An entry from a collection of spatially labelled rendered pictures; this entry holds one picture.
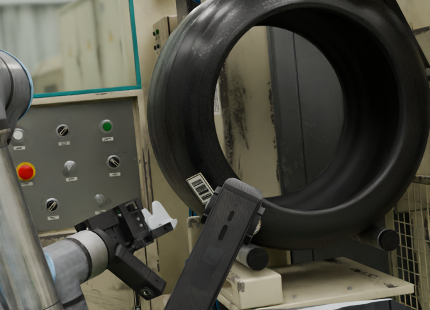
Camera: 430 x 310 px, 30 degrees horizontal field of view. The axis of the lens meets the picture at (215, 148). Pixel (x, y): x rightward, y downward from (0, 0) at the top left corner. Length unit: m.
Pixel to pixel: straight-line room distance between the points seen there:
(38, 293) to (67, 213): 1.17
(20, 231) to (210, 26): 0.65
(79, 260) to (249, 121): 0.81
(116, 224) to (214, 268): 0.86
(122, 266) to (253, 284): 0.34
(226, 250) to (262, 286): 1.11
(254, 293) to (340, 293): 0.19
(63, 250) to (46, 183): 1.02
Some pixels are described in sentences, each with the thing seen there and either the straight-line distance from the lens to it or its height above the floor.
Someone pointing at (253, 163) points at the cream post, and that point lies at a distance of 1.94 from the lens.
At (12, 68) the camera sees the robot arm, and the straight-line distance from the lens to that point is 1.19.
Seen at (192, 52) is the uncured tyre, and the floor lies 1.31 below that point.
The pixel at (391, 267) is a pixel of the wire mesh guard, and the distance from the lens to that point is 2.11.
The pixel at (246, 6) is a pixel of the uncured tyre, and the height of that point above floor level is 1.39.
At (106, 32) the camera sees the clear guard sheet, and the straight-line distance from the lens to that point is 2.24.
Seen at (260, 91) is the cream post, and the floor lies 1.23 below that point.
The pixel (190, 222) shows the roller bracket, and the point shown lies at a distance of 1.88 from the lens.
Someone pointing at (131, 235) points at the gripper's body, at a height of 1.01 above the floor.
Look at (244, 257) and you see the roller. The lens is 1.58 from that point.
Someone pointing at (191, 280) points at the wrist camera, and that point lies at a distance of 0.48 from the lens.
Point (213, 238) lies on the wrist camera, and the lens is 0.48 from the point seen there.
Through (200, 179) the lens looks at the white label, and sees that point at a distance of 1.54.
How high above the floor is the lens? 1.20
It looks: 3 degrees down
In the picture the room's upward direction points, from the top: 5 degrees counter-clockwise
